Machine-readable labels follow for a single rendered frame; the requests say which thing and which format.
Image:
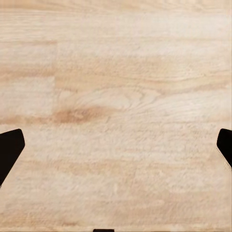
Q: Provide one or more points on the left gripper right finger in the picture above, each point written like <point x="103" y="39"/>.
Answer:
<point x="224" y="143"/>

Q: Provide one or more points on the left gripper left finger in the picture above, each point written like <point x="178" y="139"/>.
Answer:
<point x="12" y="144"/>

